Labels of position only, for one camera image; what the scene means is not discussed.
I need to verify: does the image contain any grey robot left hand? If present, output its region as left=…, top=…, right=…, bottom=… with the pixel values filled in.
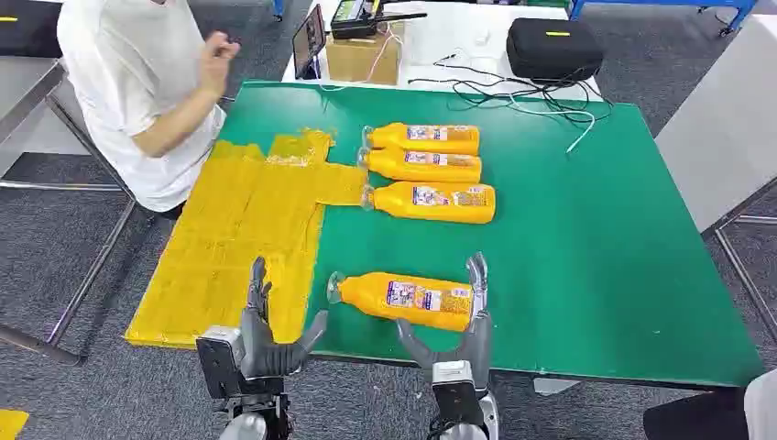
left=239, top=256, right=330, bottom=380

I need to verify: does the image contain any person's hand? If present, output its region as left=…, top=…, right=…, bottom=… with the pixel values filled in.
left=199, top=31, right=242, bottom=98

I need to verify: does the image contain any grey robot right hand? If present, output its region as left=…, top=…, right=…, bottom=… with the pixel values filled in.
left=396, top=251, right=494, bottom=390

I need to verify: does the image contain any orange drink bottle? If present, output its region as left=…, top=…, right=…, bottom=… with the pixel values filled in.
left=362, top=123, right=481, bottom=156
left=326, top=271, right=476, bottom=334
left=361, top=181, right=498, bottom=226
left=356, top=147, right=483, bottom=184

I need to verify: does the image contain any person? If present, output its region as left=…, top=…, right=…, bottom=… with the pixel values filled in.
left=56, top=0, right=242, bottom=214

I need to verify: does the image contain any black tablet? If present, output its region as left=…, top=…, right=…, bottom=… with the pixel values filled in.
left=291, top=4, right=328, bottom=81

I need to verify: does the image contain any yellow sheet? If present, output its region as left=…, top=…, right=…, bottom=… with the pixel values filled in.
left=124, top=128, right=369, bottom=350

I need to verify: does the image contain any cardboard box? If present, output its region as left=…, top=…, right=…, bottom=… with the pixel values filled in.
left=325, top=24, right=406, bottom=86

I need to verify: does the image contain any green table mat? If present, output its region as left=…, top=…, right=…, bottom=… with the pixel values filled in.
left=209, top=80, right=766, bottom=388

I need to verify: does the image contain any black remote controller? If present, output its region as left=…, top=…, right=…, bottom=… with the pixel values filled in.
left=330, top=0, right=429, bottom=40

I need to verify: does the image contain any black case with yellow mark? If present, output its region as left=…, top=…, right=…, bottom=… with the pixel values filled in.
left=0, top=0, right=63, bottom=60

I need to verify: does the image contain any grey metal bench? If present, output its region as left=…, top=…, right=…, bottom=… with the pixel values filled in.
left=0, top=57, right=137, bottom=367

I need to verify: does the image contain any black seat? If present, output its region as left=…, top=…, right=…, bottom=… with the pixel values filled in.
left=643, top=388, right=750, bottom=440

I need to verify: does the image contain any white table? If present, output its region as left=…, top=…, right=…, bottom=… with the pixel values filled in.
left=281, top=0, right=602, bottom=102

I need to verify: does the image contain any yellow floor marker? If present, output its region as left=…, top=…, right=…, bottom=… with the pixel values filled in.
left=0, top=410, right=30, bottom=440

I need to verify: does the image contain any black carrying case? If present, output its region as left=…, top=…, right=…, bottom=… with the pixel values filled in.
left=506, top=17, right=605, bottom=83

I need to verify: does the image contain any grey side table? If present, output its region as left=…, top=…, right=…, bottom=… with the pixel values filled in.
left=654, top=15, right=777, bottom=235

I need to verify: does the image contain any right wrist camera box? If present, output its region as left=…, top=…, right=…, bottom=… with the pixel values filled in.
left=430, top=360, right=487, bottom=427

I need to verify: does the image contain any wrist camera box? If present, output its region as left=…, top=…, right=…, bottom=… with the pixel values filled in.
left=195, top=325, right=246, bottom=401
left=430, top=360, right=487, bottom=427

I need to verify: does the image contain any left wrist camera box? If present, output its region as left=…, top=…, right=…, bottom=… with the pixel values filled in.
left=195, top=325, right=246, bottom=401

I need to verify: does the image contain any thin white cable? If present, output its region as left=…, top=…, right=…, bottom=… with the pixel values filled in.
left=320, top=24, right=405, bottom=93

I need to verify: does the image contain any thick white cable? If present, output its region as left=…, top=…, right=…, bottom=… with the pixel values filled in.
left=509, top=91, right=597, bottom=154

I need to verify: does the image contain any black cable bundle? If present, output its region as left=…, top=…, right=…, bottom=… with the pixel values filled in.
left=408, top=54, right=614, bottom=126

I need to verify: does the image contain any blue metal frame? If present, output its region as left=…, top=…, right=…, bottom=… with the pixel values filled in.
left=568, top=0, right=759, bottom=38

